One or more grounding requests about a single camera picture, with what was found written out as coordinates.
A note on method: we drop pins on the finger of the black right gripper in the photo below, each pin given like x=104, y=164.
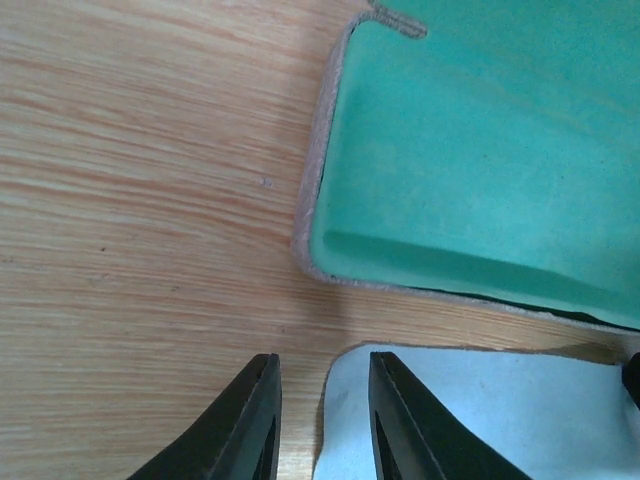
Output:
x=631, y=377

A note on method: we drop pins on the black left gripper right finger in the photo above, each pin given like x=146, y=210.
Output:
x=414, y=436

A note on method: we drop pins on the light blue cleaning cloth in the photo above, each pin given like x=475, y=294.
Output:
x=553, y=417

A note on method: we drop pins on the grey felt glasses case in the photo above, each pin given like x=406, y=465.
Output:
x=484, y=151

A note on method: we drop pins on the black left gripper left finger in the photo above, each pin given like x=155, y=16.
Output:
x=236, y=437

